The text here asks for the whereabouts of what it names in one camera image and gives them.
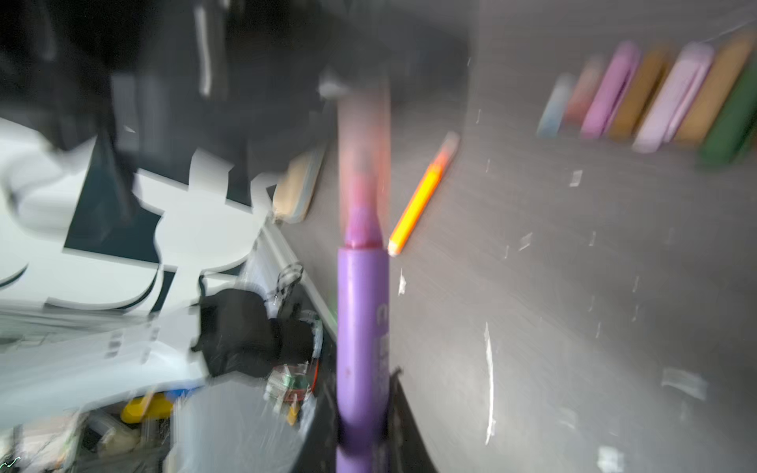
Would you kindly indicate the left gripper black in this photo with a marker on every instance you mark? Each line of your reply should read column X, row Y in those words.
column 252, row 82

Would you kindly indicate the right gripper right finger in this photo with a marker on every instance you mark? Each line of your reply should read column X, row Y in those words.
column 406, row 448

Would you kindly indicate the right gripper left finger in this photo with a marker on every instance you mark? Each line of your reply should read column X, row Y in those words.
column 319, row 429

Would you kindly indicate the clear purple highlighter cap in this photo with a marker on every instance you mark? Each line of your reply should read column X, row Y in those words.
column 364, row 164

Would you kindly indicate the purple highlighter pen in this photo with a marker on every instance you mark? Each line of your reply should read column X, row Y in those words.
column 363, row 376

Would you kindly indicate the clear red highlighter cap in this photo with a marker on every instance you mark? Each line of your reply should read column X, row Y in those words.
column 585, row 90

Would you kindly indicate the bright pink pen cap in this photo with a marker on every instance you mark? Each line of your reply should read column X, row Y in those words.
column 612, row 90

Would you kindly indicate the light brown pen cap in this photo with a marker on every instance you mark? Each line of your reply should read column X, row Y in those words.
column 641, row 93

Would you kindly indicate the lilac pen cap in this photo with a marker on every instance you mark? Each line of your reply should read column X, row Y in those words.
column 675, row 98

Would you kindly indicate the green pen cap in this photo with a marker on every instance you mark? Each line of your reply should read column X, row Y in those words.
column 734, row 127

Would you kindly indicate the tan pen cap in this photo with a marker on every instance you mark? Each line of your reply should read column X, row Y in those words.
column 727, row 67

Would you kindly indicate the orange highlighter pen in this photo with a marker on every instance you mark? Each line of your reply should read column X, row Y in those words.
column 423, row 193

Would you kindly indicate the beige sponge block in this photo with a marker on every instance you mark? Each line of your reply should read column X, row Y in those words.
column 293, row 194

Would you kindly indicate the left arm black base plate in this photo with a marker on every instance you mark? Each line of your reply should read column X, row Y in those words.
column 237, row 335

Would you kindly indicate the aluminium frame front rail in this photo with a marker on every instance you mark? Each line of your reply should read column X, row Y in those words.
column 270, row 255

